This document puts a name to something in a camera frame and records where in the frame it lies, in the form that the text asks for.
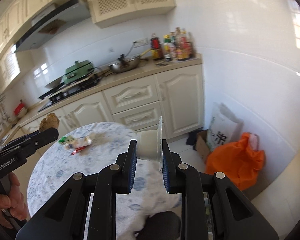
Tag green white sauce packet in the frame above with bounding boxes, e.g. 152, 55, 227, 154
58, 135, 74, 145

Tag dark cloth on floor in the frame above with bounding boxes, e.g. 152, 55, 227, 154
186, 130, 202, 147

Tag brown round bun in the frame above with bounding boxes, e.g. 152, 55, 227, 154
38, 113, 60, 132

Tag steel wok pan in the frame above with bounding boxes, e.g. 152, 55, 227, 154
109, 49, 151, 74

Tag red small wrapper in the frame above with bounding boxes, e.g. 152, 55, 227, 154
71, 146, 86, 155

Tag orange plastic trash bag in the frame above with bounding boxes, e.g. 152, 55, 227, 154
205, 132, 265, 191

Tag cardboard box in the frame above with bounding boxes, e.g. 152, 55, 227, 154
195, 130, 211, 163

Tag white noodle snack package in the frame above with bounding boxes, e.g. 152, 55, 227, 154
64, 136, 92, 150

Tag hanging utensil rack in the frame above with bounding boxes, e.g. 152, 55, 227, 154
0, 94, 12, 133

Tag white plastic cup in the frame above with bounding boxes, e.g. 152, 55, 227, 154
136, 116, 163, 171

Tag yellow cap condiment bottle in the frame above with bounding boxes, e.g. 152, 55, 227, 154
164, 35, 172, 62

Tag dark soy sauce bottle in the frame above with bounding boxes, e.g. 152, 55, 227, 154
150, 33, 164, 61

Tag green electric cooker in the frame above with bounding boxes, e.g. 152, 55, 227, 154
63, 60, 95, 85

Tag wall power outlet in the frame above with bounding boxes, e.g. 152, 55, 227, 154
133, 38, 148, 48

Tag white rice bag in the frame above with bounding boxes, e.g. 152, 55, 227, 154
206, 103, 243, 152

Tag person's left hand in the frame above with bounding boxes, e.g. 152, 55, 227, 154
0, 172, 28, 229

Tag range hood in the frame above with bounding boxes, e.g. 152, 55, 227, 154
11, 0, 90, 53

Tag red label oil bottle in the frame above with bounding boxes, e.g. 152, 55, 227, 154
175, 27, 193, 61

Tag cream lower kitchen cabinets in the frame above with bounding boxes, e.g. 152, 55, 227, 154
0, 63, 206, 196

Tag black gas stove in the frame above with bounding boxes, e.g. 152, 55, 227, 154
38, 73, 103, 112

